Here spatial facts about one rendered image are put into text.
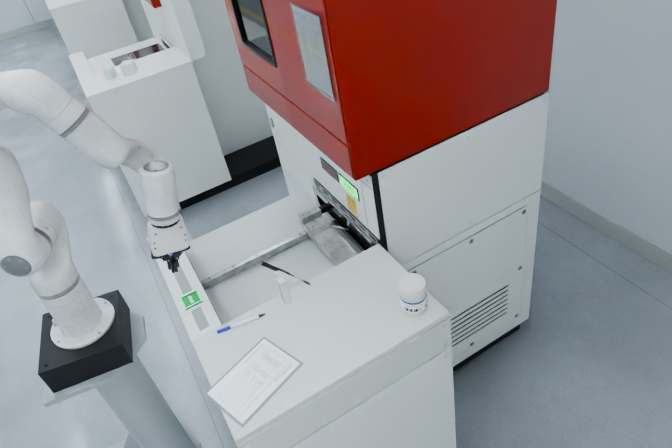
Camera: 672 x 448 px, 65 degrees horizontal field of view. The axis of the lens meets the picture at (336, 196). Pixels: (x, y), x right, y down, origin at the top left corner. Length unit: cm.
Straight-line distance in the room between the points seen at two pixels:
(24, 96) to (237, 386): 83
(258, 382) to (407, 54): 91
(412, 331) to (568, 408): 117
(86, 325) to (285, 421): 72
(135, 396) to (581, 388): 174
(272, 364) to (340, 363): 18
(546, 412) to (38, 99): 209
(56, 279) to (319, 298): 73
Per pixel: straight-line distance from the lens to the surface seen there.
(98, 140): 134
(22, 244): 154
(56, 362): 181
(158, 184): 139
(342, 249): 179
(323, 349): 143
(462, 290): 210
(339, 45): 131
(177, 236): 150
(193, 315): 164
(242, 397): 140
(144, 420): 213
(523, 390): 249
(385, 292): 152
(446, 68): 153
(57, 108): 133
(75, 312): 175
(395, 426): 169
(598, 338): 270
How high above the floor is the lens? 209
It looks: 37 degrees down
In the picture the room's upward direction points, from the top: 11 degrees counter-clockwise
